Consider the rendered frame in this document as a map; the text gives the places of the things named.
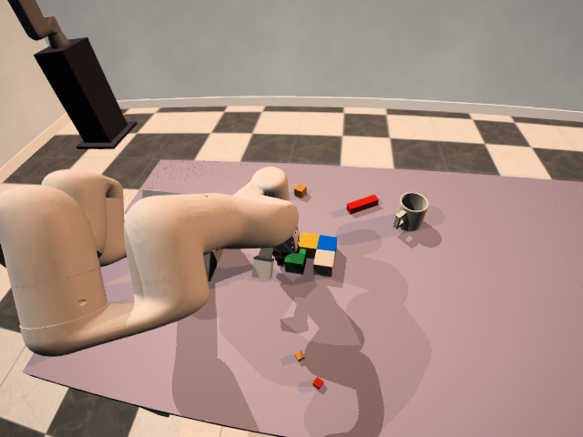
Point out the green cube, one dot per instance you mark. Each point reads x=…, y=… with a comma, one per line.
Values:
x=295, y=262

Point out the brown mug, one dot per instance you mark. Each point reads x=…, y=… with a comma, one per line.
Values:
x=410, y=220

